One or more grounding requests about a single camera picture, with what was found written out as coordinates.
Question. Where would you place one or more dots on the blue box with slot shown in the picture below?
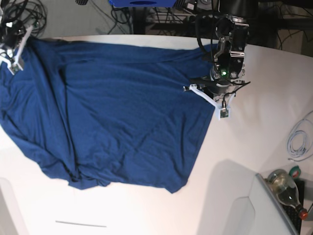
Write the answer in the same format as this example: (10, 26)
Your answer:
(142, 3)

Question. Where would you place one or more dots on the clear plastic bottle red cap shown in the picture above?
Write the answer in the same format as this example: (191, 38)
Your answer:
(286, 191)

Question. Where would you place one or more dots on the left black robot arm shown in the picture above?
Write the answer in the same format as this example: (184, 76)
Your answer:
(230, 25)

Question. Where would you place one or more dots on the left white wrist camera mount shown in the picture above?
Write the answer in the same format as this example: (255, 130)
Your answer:
(221, 102)

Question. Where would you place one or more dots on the dark blue t-shirt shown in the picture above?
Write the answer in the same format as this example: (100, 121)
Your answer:
(94, 114)

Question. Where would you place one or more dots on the green tape roll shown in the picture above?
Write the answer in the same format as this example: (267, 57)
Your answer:
(295, 172)

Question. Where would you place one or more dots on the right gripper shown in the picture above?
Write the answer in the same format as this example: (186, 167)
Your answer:
(10, 37)

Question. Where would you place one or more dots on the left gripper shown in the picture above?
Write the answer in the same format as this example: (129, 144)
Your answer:
(218, 89)

